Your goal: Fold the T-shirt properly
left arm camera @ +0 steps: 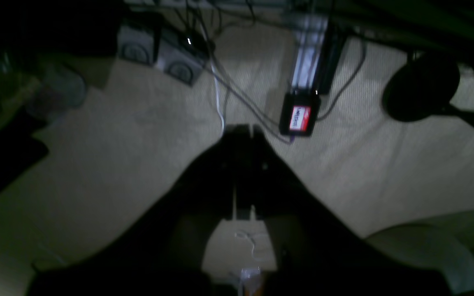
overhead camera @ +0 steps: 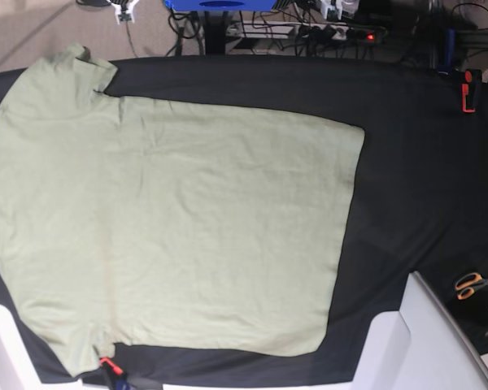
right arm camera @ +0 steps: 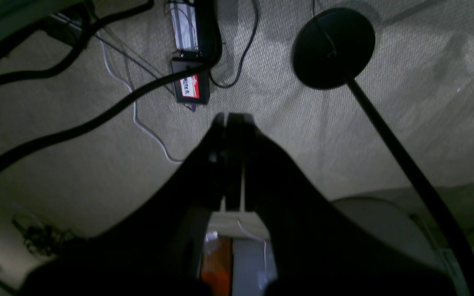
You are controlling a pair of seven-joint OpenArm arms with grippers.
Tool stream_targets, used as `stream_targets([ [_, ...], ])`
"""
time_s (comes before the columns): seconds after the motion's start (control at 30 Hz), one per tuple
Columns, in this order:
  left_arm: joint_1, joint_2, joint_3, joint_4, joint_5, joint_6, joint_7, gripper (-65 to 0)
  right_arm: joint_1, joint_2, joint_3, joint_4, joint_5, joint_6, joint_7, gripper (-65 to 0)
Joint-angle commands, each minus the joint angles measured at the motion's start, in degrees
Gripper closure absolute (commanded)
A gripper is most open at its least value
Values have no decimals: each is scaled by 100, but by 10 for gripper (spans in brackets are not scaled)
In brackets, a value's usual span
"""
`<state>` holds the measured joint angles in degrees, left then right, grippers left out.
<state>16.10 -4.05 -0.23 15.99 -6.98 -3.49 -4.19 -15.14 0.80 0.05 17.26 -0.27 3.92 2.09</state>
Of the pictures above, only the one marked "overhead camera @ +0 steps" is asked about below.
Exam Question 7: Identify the black table leg post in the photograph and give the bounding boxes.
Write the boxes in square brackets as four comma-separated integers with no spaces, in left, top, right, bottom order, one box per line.
[201,11,233,55]

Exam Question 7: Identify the white foam block right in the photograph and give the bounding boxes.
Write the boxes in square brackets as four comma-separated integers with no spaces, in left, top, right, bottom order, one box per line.
[351,271,488,389]

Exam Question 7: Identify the black table cloth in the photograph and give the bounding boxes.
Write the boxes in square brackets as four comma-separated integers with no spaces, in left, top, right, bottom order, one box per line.
[0,54,488,387]

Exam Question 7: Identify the red clamp bottom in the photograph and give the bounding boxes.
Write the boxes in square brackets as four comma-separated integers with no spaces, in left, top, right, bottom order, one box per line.
[99,357,124,376]

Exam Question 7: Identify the white power strip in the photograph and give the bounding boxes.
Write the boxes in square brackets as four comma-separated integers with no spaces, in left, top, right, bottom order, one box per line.
[226,20,350,41]

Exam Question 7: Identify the blue box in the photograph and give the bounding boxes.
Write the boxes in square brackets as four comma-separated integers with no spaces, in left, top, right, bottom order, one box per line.
[164,0,277,12]

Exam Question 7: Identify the white foam block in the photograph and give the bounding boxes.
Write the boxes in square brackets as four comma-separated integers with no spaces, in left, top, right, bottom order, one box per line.
[0,305,84,389]
[351,271,488,389]

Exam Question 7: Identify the red clamp right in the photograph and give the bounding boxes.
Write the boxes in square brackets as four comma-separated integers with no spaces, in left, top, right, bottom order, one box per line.
[461,70,477,113]

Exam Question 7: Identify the orange handled scissors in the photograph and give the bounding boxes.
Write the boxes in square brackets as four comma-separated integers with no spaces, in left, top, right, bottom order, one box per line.
[454,272,488,301]

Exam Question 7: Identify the white foam block left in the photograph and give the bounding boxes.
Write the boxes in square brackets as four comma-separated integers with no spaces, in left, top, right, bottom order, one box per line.
[0,305,84,389]

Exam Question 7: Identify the red clamp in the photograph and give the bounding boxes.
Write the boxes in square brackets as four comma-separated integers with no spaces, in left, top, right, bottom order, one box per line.
[99,357,124,376]
[461,70,477,113]

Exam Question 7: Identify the green T-shirt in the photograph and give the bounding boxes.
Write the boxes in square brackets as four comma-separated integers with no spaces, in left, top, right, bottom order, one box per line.
[0,45,364,376]

